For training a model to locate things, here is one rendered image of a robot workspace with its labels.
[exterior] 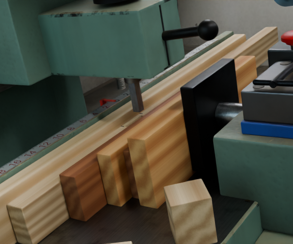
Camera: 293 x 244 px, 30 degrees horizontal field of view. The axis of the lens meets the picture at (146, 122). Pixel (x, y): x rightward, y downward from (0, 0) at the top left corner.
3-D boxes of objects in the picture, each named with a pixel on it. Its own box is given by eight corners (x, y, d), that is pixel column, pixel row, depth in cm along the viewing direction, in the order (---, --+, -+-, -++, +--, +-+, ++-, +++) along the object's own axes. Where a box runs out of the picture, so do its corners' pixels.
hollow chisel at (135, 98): (139, 112, 59) (131, 69, 57) (133, 112, 60) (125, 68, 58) (144, 109, 60) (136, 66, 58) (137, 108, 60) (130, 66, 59)
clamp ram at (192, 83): (261, 182, 50) (252, 91, 46) (192, 171, 54) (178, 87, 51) (296, 141, 56) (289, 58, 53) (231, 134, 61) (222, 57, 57)
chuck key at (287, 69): (296, 91, 43) (295, 80, 43) (251, 89, 45) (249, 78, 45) (322, 64, 48) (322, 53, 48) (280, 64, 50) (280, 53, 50)
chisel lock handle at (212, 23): (213, 43, 50) (210, 22, 49) (155, 43, 54) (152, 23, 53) (223, 37, 51) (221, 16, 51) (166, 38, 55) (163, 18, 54)
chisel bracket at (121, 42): (153, 95, 53) (139, 9, 50) (52, 88, 61) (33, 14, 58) (191, 70, 59) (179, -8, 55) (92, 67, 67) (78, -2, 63)
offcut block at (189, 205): (218, 242, 43) (211, 197, 42) (178, 251, 43) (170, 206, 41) (208, 221, 46) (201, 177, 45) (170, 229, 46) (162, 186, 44)
